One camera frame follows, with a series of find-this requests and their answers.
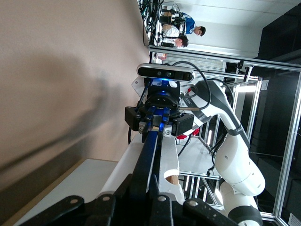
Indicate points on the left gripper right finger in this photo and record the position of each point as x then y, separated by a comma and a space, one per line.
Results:
183, 214

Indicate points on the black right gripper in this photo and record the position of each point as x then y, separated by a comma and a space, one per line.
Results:
162, 100

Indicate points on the brown table cover sheet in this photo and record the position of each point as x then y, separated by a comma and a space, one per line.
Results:
58, 58

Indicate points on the aluminium cage frame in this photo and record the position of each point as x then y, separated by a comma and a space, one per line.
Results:
200, 55

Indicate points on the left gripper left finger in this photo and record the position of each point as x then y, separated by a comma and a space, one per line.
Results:
82, 212

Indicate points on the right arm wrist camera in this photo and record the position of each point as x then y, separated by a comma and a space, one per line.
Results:
147, 70

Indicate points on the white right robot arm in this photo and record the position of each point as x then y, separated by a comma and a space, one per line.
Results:
237, 164

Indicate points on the person in white shirt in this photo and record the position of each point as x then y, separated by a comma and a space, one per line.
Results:
171, 31

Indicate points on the person in blue-white jacket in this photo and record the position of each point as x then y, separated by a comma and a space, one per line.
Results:
189, 22

